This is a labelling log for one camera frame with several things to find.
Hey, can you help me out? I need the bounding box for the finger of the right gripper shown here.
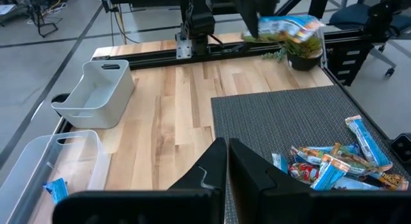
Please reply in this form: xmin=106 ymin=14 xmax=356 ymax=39
xmin=229 ymin=0 xmax=260 ymax=39
xmin=258 ymin=0 xmax=279 ymax=17

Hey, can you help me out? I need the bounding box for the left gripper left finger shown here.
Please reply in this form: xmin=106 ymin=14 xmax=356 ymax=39
xmin=168 ymin=137 xmax=228 ymax=199

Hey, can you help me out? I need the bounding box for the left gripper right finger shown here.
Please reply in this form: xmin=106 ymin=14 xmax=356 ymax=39
xmin=229 ymin=138 xmax=311 ymax=224

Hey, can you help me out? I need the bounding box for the light blue orange-ended bar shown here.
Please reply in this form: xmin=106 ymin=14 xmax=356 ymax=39
xmin=242 ymin=14 xmax=325 ymax=44
xmin=345 ymin=114 xmax=394 ymax=172

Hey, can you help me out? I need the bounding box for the red and blue granola bar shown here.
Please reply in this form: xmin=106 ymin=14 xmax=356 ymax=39
xmin=288 ymin=162 xmax=321 ymax=185

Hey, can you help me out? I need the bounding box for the potted succulent plant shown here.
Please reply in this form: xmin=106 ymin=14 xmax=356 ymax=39
xmin=261 ymin=36 xmax=324 ymax=72

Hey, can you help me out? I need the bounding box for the grey woven mat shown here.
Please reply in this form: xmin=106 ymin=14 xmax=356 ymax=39
xmin=211 ymin=85 xmax=411 ymax=224

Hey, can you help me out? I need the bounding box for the blue office chair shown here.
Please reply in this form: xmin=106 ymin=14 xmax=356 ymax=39
xmin=329 ymin=0 xmax=411 ymax=78

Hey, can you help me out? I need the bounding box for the black drawer cabinet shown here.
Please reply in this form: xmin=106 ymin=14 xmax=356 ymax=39
xmin=327 ymin=40 xmax=373 ymax=87

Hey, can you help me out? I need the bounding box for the clear plastic storage bin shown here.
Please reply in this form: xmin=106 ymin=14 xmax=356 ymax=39
xmin=0 ymin=130 xmax=109 ymax=224

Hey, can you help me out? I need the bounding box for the black tripod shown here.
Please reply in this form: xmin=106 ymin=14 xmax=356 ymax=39
xmin=27 ymin=0 xmax=59 ymax=39

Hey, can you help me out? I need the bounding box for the silver angle bracket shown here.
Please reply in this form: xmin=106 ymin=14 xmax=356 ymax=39
xmin=175 ymin=33 xmax=193 ymax=60

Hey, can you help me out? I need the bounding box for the yellow cable bundle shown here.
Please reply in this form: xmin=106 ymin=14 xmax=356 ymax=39
xmin=109 ymin=0 xmax=142 ymax=45

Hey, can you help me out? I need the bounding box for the black aluminium frame rail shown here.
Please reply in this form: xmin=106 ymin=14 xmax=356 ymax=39
xmin=51 ymin=93 xmax=74 ymax=135

